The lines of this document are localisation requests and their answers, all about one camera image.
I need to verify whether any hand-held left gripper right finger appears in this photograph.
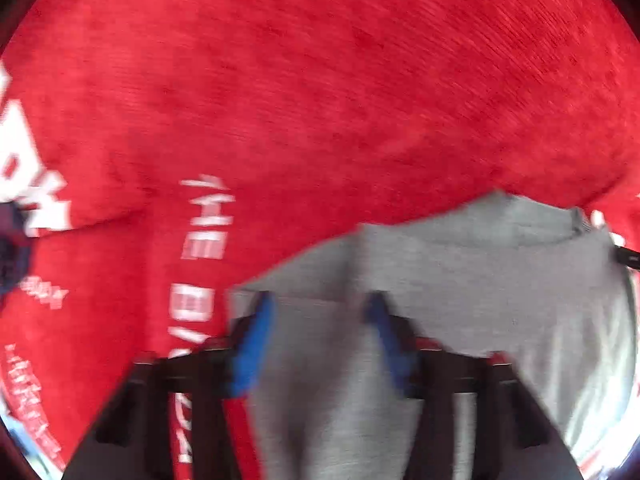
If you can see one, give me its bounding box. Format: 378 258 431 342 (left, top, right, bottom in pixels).
362 291 583 480

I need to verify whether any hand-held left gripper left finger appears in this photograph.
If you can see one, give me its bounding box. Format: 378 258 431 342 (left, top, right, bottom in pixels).
62 291 277 480

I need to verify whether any red printed blanket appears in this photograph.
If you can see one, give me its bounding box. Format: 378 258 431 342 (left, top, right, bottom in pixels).
0 0 640 480

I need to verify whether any grey sweater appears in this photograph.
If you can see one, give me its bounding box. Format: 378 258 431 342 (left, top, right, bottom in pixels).
227 189 640 480

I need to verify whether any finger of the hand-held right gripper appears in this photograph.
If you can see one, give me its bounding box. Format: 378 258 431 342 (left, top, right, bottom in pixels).
612 245 640 269

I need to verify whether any dark plaid cloth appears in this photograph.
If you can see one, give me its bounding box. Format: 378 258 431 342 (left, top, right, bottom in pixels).
0 202 32 298

